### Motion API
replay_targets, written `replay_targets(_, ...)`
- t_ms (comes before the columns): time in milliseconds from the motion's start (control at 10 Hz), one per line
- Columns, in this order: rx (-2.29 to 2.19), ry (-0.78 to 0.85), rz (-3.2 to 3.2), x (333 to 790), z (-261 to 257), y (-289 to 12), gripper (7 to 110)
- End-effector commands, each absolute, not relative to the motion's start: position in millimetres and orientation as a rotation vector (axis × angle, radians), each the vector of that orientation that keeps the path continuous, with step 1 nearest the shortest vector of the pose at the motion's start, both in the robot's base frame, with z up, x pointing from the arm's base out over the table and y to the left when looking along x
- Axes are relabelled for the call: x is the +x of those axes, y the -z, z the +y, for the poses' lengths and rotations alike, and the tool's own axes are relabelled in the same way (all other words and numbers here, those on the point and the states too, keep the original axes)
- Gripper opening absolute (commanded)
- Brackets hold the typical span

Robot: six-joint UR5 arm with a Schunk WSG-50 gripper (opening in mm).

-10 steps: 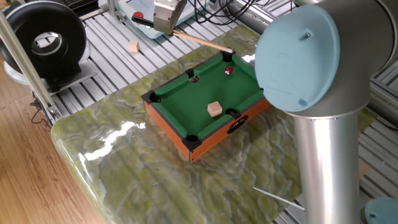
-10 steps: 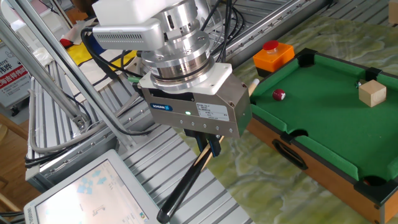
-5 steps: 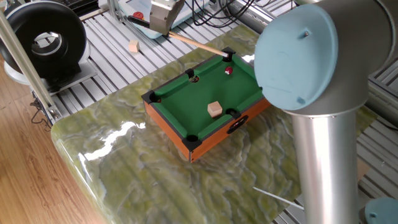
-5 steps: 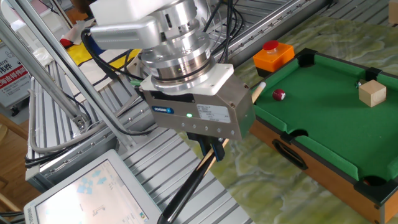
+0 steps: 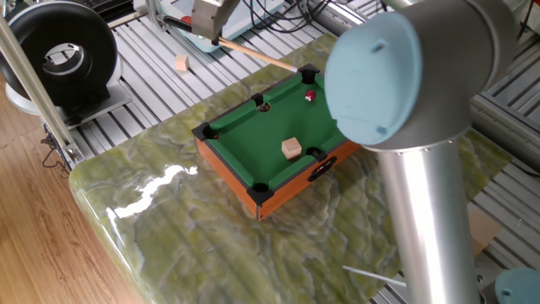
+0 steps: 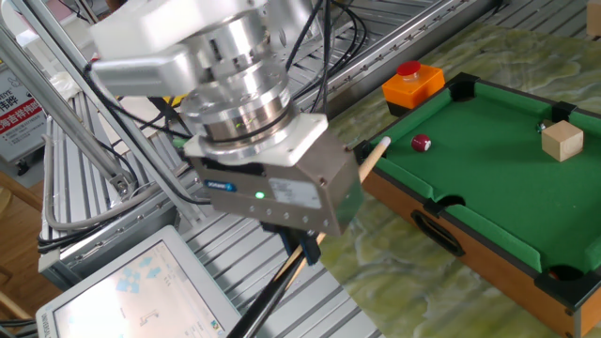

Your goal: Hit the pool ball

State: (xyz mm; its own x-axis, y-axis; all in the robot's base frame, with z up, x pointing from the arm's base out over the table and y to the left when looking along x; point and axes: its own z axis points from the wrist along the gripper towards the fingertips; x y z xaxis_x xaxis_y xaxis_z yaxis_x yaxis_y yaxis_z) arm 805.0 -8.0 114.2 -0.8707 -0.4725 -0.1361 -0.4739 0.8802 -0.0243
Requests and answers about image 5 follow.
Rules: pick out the silver UR5 robot arm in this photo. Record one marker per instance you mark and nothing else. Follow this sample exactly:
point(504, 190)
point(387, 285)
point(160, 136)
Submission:
point(422, 211)

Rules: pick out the mini green pool table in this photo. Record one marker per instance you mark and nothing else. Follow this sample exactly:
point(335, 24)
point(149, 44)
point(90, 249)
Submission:
point(261, 139)

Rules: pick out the aluminium frame post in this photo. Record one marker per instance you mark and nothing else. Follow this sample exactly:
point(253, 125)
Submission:
point(154, 12)
point(46, 103)

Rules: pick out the small wooden cube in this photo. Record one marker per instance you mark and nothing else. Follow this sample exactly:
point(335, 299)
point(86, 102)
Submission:
point(181, 62)

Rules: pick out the white teach pendant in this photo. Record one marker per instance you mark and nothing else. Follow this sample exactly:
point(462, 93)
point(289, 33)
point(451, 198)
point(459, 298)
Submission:
point(231, 36)

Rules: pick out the dark red pool ball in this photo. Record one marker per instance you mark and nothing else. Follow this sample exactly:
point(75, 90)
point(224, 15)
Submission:
point(310, 95)

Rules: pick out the silver Schunk gripper body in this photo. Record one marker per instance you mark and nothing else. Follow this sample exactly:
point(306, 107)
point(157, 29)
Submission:
point(206, 17)

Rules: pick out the wooden pool cue black butt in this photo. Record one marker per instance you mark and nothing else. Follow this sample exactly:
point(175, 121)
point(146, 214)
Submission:
point(261, 57)

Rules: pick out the green marble pattern board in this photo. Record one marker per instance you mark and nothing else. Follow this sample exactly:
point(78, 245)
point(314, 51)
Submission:
point(211, 253)

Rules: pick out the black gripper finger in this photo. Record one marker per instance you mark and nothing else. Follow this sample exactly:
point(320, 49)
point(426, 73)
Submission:
point(215, 41)

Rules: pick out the brown cardboard box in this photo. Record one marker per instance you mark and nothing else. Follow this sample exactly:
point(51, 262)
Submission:
point(485, 230)

